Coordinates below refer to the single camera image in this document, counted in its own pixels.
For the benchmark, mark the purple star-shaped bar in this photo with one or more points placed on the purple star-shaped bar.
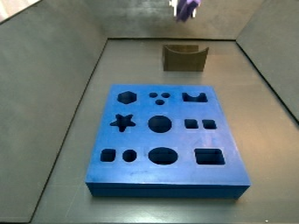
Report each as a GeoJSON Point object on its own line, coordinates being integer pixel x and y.
{"type": "Point", "coordinates": [185, 9]}

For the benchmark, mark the black curved fixture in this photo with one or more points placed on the black curved fixture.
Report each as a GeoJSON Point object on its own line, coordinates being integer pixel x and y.
{"type": "Point", "coordinates": [185, 58]}

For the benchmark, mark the blue shape sorter block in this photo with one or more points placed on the blue shape sorter block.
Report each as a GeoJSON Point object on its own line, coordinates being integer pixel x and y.
{"type": "Point", "coordinates": [165, 145]}

